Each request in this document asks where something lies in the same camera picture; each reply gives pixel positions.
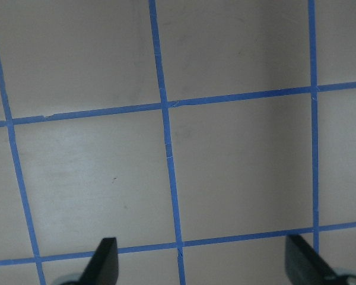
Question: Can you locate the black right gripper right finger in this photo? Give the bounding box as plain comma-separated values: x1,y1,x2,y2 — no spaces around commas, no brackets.
284,235,338,285

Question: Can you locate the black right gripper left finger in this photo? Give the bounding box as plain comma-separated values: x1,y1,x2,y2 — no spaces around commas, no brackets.
78,237,119,285

